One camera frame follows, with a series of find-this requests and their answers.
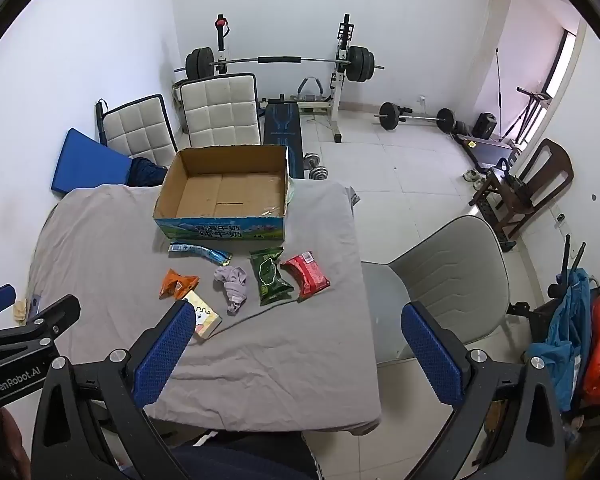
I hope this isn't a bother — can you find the barbell with black plates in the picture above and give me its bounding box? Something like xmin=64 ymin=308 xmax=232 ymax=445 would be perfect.
xmin=174 ymin=46 xmax=387 ymax=83

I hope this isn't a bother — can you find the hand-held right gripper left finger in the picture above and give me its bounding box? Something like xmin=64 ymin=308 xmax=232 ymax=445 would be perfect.
xmin=30 ymin=300 xmax=197 ymax=480

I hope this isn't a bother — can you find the purple sock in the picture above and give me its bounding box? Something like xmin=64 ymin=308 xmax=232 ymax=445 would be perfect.
xmin=213 ymin=266 xmax=251 ymax=317

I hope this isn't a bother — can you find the black metal stand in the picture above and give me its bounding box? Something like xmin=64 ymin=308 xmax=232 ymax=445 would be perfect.
xmin=500 ymin=86 xmax=553 ymax=142

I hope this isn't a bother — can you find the brown wooden chair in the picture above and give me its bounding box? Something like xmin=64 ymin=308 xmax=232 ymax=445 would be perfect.
xmin=469 ymin=138 xmax=575 ymax=241

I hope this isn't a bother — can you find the blue snack packet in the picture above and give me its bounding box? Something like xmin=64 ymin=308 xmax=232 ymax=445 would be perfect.
xmin=168 ymin=241 xmax=232 ymax=266

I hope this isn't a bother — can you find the green snack packet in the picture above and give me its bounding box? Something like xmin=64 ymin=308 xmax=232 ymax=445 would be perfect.
xmin=249 ymin=247 xmax=295 ymax=307

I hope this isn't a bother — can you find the window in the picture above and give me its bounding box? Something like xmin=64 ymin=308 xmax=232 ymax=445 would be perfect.
xmin=547 ymin=27 xmax=581 ymax=111

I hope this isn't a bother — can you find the grey office chair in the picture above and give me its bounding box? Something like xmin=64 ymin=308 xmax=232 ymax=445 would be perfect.
xmin=362 ymin=215 xmax=546 ymax=366

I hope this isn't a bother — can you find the black exercise machine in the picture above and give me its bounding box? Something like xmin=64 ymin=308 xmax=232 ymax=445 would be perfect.
xmin=455 ymin=132 xmax=518 ymax=171

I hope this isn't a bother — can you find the dark blue cloth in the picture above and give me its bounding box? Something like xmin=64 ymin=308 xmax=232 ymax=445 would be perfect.
xmin=127 ymin=156 xmax=170 ymax=188

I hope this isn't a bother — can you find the pair of shoes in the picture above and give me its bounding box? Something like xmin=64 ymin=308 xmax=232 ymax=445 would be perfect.
xmin=462 ymin=167 xmax=487 ymax=191

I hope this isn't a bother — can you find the red snack packet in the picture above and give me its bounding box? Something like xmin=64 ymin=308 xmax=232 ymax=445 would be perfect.
xmin=280 ymin=252 xmax=332 ymax=302

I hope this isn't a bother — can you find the blue bag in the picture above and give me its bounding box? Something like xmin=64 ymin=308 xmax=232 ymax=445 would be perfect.
xmin=525 ymin=267 xmax=593 ymax=411

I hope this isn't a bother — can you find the white barbell rack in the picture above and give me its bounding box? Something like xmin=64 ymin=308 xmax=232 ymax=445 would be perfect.
xmin=215 ymin=12 xmax=356 ymax=143

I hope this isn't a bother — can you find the black speaker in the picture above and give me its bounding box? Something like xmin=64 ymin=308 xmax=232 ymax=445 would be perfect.
xmin=476 ymin=112 xmax=501 ymax=140

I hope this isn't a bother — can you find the large white quilted chair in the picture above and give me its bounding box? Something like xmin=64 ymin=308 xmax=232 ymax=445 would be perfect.
xmin=179 ymin=73 xmax=262 ymax=150

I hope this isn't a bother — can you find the cardboard box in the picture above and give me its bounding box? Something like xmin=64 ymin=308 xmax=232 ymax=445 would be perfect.
xmin=153 ymin=144 xmax=289 ymax=242

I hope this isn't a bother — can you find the person's dark clothing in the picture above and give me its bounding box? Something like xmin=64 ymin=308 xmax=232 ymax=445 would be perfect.
xmin=172 ymin=432 xmax=323 ymax=480

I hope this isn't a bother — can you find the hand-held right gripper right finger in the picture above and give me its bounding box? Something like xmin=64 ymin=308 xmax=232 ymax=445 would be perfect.
xmin=401 ymin=301 xmax=568 ymax=480

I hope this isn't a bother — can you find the small white quilted chair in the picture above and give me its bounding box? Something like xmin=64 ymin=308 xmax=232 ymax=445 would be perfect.
xmin=96 ymin=94 xmax=178 ymax=168

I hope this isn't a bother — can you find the thin metal bar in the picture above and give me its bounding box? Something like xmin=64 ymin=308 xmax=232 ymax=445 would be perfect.
xmin=494 ymin=47 xmax=504 ymax=136

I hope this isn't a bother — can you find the orange snack packet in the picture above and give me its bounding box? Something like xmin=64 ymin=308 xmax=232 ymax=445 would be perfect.
xmin=159 ymin=268 xmax=201 ymax=301

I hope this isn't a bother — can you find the blue foam mat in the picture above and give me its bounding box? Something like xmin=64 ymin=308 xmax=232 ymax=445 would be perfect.
xmin=51 ymin=128 xmax=133 ymax=196

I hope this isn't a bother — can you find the black blue weight bench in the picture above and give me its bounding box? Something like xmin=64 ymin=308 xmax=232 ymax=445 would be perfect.
xmin=262 ymin=100 xmax=306 ymax=179

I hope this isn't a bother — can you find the yellow white snack packet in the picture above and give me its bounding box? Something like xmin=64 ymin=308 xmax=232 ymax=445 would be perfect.
xmin=182 ymin=290 xmax=223 ymax=343

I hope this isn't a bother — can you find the short barbell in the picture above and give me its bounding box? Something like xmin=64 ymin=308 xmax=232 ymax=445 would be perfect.
xmin=374 ymin=102 xmax=456 ymax=133

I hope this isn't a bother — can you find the grey curved handle bar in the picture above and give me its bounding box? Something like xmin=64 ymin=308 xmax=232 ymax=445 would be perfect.
xmin=295 ymin=76 xmax=326 ymax=106

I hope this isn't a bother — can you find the black folded stand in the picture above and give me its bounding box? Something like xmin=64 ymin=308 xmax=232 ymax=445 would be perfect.
xmin=547 ymin=234 xmax=588 ymax=301

